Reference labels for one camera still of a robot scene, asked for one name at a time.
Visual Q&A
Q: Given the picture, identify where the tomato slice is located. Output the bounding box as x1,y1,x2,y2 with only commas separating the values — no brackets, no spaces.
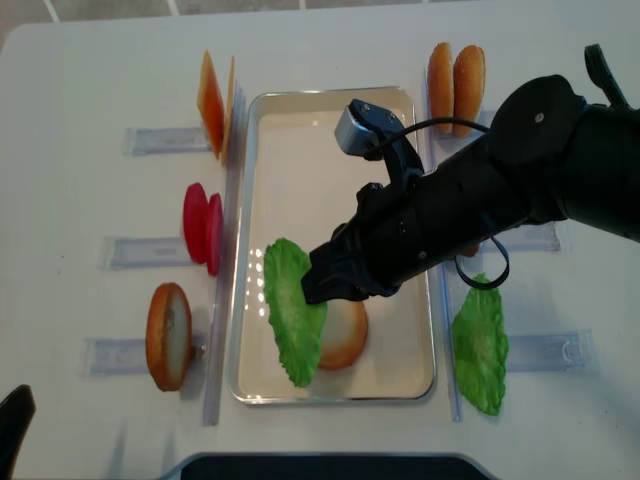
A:
205,193,224,277
182,182,208,264

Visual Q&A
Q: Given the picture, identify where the right meat patty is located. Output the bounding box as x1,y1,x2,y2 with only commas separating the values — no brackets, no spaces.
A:
462,243,481,258

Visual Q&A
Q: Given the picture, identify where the black object bottom left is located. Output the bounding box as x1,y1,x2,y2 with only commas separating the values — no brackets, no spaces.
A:
0,384,36,480

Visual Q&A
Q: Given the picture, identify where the dark robot base bottom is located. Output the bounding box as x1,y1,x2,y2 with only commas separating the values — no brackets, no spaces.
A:
178,454,488,480

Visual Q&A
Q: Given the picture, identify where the bun slice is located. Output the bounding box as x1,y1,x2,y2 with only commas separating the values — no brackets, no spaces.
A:
427,42,454,118
453,45,486,122

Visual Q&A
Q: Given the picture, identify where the cheese slice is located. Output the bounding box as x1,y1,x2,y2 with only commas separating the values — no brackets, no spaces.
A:
221,56,235,165
197,51,225,158

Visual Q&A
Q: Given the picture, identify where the silver metal tray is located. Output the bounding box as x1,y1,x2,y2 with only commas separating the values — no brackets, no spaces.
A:
227,87,436,405

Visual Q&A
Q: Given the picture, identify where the clear holder top right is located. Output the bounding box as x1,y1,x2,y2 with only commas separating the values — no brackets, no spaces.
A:
476,109,496,128

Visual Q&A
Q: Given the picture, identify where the green lettuce leaf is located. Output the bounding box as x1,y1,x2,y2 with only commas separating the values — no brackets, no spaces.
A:
263,238,328,388
451,288,509,416

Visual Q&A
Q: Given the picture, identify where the clear holder middle right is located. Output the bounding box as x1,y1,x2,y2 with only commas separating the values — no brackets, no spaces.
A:
496,222,572,254

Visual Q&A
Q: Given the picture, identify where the left bun slice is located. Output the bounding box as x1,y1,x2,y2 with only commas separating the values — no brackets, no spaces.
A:
427,42,454,118

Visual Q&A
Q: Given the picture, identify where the right tomato slice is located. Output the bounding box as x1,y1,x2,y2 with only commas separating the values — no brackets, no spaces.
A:
205,193,224,277

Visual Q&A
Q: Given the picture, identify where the clear holder middle left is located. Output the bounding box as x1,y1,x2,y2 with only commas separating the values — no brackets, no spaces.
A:
101,237,194,270

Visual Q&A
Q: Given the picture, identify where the clear long rail left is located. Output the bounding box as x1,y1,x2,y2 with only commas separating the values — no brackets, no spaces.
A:
203,81,246,426

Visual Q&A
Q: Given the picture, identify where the clear holder top left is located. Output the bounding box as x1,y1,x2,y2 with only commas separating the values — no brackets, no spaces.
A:
122,127,212,156

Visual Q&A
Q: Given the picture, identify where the clear long rail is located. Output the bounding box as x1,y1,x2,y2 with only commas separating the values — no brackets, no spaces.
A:
203,81,246,426
422,67,463,423

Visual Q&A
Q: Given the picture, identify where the standing bread slice left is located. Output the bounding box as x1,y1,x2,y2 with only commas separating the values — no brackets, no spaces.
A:
145,283,192,392

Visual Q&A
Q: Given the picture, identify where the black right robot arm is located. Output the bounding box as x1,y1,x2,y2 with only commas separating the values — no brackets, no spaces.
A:
301,45,639,304

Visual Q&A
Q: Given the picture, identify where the left tomato slice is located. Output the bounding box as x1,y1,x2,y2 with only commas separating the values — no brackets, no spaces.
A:
182,182,208,264

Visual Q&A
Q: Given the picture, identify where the clear holder bottom right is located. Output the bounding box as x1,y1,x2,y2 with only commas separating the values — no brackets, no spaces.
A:
507,329,598,373

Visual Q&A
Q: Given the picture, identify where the right bun slice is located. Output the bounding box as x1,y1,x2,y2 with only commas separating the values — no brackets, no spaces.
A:
453,45,486,122

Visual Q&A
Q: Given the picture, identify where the clear holder bottom left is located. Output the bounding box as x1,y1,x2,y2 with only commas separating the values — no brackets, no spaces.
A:
82,336,207,377

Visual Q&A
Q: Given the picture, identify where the bread slice on tray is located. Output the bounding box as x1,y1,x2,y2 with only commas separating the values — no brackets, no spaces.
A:
318,300,369,371

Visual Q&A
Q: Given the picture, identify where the clear long rail right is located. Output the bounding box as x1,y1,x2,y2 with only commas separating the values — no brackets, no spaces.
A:
422,67,463,423

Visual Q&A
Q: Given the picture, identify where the clear holder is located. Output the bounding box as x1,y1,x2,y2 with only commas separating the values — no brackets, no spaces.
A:
507,329,598,373
496,222,572,254
476,109,496,128
82,336,207,377
122,127,212,156
101,237,194,270

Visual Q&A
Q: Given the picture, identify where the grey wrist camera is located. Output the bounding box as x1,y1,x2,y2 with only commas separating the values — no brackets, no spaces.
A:
334,99,404,160

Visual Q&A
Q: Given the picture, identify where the right cheese slice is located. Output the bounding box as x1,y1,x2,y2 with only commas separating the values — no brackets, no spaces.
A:
221,56,235,165

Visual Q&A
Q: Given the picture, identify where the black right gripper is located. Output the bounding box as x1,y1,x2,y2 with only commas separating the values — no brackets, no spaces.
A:
301,138,460,305

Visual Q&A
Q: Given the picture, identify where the left cheese slice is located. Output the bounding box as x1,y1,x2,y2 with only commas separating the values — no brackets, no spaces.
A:
197,51,225,158

